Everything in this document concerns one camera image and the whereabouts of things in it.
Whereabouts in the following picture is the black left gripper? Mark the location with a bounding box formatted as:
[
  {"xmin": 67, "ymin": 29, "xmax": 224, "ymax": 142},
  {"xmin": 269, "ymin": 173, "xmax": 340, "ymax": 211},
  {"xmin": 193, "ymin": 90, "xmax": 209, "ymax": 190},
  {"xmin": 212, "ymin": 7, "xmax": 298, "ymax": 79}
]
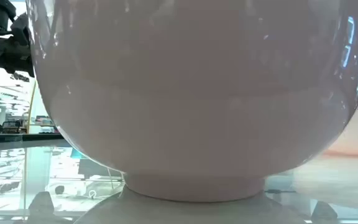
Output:
[{"xmin": 0, "ymin": 13, "xmax": 35, "ymax": 78}]

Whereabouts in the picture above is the large glossy white bowl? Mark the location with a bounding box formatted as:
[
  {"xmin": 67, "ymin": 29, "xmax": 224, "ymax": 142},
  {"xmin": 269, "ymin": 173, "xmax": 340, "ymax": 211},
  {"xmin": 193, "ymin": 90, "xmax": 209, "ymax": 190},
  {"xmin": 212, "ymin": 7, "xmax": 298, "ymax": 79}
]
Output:
[{"xmin": 25, "ymin": 0, "xmax": 358, "ymax": 203}]

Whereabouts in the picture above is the yellow cable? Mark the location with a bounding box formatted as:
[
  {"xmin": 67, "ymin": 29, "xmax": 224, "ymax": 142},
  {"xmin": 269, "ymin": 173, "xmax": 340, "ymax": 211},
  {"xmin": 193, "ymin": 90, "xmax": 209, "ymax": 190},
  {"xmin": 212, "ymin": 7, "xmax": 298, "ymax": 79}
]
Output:
[{"xmin": 26, "ymin": 80, "xmax": 37, "ymax": 135}]

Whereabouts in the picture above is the dark equipment box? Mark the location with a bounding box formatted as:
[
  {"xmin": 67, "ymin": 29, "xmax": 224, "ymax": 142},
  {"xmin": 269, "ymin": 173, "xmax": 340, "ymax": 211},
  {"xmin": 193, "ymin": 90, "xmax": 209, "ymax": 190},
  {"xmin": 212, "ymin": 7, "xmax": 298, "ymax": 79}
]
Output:
[{"xmin": 1, "ymin": 119, "xmax": 22, "ymax": 134}]

